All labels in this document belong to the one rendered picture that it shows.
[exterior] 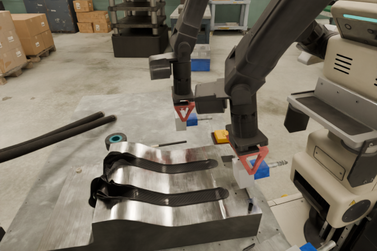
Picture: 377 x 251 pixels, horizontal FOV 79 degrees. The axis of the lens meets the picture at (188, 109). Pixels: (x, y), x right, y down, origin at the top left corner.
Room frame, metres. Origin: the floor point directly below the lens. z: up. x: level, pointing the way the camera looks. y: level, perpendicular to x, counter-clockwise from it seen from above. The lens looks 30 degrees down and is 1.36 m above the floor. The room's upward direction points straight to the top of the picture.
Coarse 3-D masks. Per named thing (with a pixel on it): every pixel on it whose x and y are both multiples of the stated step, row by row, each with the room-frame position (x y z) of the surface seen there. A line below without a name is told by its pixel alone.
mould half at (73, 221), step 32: (160, 160) 0.52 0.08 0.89; (192, 160) 0.52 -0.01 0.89; (64, 192) 0.43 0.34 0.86; (160, 192) 0.40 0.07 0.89; (64, 224) 0.33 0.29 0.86; (96, 224) 0.29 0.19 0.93; (128, 224) 0.30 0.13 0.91; (160, 224) 0.31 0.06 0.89; (192, 224) 0.32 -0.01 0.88; (224, 224) 0.33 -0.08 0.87; (256, 224) 0.34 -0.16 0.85
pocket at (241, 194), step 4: (232, 184) 0.43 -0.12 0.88; (236, 184) 0.43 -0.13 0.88; (236, 188) 0.43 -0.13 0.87; (244, 188) 0.44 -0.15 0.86; (248, 188) 0.43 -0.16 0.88; (236, 192) 0.42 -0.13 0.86; (240, 192) 0.42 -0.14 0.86; (244, 192) 0.42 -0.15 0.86; (248, 192) 0.41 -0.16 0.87; (236, 196) 0.41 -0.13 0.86; (240, 196) 0.41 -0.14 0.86; (244, 196) 0.41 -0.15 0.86; (248, 196) 0.41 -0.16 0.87
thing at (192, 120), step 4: (176, 112) 0.69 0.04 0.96; (184, 112) 0.69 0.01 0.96; (176, 116) 0.66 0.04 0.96; (184, 116) 0.66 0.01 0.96; (192, 116) 0.68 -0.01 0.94; (196, 116) 0.68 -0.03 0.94; (208, 116) 0.69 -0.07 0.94; (176, 120) 0.65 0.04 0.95; (180, 120) 0.65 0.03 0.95; (188, 120) 0.66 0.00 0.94; (192, 120) 0.66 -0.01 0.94; (196, 120) 0.66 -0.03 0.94; (176, 124) 0.65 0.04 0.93; (180, 124) 0.65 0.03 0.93; (184, 124) 0.65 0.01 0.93; (188, 124) 0.66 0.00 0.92; (192, 124) 0.66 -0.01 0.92; (196, 124) 0.66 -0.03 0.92; (176, 128) 0.65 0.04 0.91; (180, 128) 0.65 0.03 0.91; (184, 128) 0.65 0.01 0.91
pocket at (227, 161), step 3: (222, 156) 0.54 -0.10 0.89; (225, 156) 0.54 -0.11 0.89; (228, 156) 0.54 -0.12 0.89; (231, 156) 0.54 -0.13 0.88; (234, 156) 0.54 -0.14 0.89; (222, 159) 0.54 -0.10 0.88; (225, 159) 0.54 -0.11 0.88; (228, 159) 0.54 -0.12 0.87; (231, 159) 0.54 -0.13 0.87; (225, 162) 0.54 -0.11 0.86; (228, 162) 0.54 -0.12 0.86; (231, 162) 0.54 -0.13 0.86; (225, 165) 0.53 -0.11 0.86; (228, 165) 0.53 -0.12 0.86; (231, 165) 0.53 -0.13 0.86
